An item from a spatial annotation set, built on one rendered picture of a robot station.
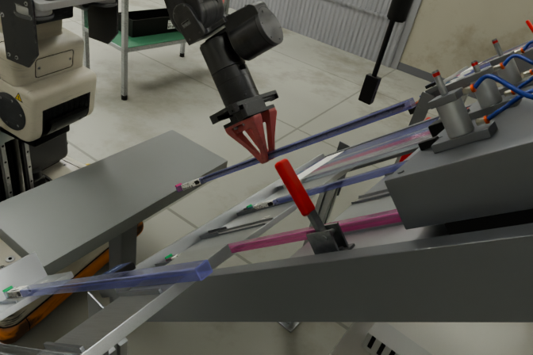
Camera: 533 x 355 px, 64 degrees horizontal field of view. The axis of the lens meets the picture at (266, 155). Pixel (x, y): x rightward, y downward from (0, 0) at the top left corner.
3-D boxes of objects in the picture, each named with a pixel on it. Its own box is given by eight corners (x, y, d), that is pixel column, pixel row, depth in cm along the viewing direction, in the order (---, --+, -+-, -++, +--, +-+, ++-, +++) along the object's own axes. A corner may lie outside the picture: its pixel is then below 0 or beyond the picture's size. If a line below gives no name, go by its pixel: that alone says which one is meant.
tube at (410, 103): (178, 192, 84) (175, 187, 84) (182, 189, 85) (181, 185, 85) (412, 108, 49) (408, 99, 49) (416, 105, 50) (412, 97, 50)
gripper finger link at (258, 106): (295, 149, 67) (271, 94, 67) (266, 164, 62) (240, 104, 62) (266, 160, 72) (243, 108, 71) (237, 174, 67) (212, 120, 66)
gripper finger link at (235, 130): (299, 147, 68) (275, 93, 68) (271, 162, 63) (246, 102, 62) (270, 158, 73) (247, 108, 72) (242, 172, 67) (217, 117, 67)
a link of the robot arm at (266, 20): (199, 1, 69) (168, 11, 62) (252, -38, 63) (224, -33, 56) (237, 67, 72) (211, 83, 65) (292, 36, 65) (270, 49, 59)
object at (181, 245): (133, 314, 73) (115, 277, 73) (330, 177, 121) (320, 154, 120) (136, 314, 72) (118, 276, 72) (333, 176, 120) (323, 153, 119)
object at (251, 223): (130, 301, 72) (122, 284, 72) (330, 168, 120) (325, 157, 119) (192, 296, 59) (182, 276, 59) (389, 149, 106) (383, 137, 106)
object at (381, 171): (248, 212, 91) (246, 206, 91) (253, 210, 92) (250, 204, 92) (497, 144, 56) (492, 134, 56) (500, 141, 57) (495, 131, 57)
